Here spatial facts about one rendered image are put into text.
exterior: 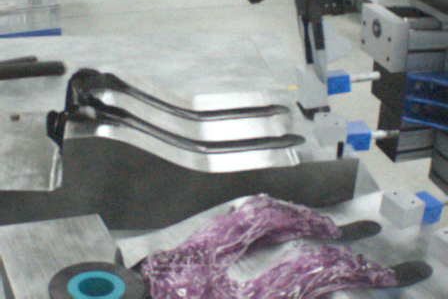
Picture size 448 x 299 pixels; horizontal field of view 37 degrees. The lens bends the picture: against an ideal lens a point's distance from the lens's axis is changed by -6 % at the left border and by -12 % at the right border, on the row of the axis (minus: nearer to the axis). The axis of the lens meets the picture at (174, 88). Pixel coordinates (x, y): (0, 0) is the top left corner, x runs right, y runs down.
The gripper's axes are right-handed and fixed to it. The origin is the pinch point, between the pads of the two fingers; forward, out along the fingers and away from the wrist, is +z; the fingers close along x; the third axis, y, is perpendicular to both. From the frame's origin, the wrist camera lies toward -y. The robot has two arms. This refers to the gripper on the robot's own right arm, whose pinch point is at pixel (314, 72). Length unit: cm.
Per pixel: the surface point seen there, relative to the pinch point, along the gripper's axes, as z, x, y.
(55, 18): 18, 292, -70
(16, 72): -2, 30, -48
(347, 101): 74, 235, 71
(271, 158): 6.6, -15.1, -10.2
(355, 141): 7.4, -12.6, 2.3
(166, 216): 11.5, -16.5, -24.4
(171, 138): 3.4, -9.6, -22.1
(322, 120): 4.0, -11.1, -2.0
